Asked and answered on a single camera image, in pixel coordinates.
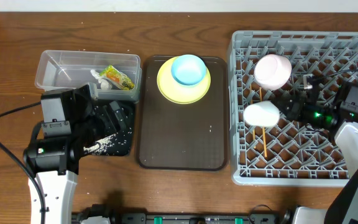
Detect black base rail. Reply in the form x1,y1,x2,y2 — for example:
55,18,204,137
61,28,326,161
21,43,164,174
71,204,293,224

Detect yellow plate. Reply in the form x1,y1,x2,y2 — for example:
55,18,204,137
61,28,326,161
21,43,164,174
157,56,211,104

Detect brown serving tray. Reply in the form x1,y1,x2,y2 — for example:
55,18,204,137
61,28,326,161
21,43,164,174
136,55,229,171

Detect clear plastic bin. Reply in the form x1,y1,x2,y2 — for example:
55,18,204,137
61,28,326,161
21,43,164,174
35,50,142,103

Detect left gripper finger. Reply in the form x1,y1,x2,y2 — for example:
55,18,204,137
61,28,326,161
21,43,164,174
109,101,129,131
101,105,117,136

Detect grey dishwasher rack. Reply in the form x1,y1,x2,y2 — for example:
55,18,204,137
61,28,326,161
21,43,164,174
227,30,358,187

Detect green orange snack wrapper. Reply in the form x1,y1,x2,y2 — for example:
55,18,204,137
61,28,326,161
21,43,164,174
99,65,134,90

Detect pile of rice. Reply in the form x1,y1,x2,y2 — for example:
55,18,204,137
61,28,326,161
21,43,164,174
83,128,133,156

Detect light blue bowl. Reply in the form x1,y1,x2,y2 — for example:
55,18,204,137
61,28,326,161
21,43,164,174
171,54,206,86

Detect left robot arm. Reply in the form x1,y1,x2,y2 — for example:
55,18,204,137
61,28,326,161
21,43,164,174
23,86,135,223

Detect white bowl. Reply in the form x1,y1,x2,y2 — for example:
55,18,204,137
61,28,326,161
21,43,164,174
254,54,292,91

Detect black waste tray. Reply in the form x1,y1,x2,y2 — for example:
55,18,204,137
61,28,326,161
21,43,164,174
84,100,135,156

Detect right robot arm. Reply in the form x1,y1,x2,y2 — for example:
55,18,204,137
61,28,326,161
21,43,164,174
273,82,358,224

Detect cream white cup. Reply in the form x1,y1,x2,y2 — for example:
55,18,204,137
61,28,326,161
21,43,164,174
243,101,280,128

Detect white tissue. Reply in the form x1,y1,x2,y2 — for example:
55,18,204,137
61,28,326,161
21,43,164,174
90,70,112,90

